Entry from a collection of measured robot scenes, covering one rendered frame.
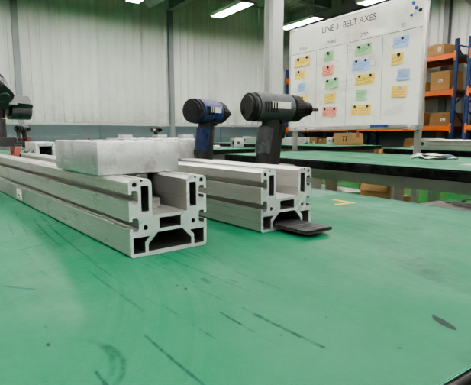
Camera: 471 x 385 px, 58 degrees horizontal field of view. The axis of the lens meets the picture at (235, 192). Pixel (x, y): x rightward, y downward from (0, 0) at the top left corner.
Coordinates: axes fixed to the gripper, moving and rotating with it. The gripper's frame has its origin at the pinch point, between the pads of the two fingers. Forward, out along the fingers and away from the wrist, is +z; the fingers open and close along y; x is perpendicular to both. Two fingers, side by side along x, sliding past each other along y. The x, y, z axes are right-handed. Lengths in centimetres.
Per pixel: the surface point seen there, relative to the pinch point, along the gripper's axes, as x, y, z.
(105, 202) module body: -92, -5, -2
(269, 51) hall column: 538, 620, -180
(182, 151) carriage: -67, 21, -7
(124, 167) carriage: -92, -2, -6
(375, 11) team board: 70, 293, -107
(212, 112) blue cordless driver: -55, 38, -15
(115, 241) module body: -95, -5, 2
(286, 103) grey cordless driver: -77, 41, -16
